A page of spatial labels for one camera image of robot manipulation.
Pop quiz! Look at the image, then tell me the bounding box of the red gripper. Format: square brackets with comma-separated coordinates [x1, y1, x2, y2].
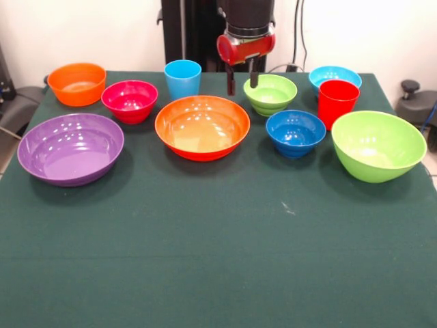
[216, 33, 277, 96]

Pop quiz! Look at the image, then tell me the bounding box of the small green bowl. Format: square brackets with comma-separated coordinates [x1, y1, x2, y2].
[242, 73, 298, 118]

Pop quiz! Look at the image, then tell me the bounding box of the light blue cup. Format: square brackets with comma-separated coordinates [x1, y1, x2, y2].
[163, 59, 202, 102]

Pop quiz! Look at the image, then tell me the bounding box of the wide orange bowl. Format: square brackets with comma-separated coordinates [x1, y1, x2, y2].
[154, 94, 251, 162]

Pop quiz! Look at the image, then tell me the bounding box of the dark blue bowl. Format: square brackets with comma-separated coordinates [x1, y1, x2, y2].
[266, 109, 327, 159]

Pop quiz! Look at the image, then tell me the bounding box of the light blue bowl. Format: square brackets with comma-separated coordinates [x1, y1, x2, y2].
[308, 65, 363, 100]

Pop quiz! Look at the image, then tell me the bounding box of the red cup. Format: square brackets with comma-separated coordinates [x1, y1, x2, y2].
[318, 79, 361, 132]

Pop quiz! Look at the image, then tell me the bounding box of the magenta bowl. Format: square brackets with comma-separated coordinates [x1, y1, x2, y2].
[100, 79, 159, 125]

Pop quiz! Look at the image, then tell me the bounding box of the large green bowl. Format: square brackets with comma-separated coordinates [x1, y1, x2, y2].
[330, 110, 428, 185]

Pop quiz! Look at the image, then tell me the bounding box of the deep orange bowl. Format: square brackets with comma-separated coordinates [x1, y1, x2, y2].
[46, 62, 107, 107]

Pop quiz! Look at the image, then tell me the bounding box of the grey machine base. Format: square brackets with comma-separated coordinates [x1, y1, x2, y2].
[0, 85, 45, 137]
[395, 79, 437, 127]

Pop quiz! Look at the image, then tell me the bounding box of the dark green tablecloth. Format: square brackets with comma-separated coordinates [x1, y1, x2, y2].
[0, 70, 437, 328]

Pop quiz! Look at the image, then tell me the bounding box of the purple bowl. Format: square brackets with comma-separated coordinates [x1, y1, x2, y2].
[16, 113, 125, 188]

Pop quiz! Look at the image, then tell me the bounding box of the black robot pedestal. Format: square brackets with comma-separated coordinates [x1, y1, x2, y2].
[157, 0, 267, 74]

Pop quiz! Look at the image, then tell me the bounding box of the black wall cable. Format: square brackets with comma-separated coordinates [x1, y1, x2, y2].
[285, 0, 308, 73]

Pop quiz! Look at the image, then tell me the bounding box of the blue cable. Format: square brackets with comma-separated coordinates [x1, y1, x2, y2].
[421, 100, 437, 134]

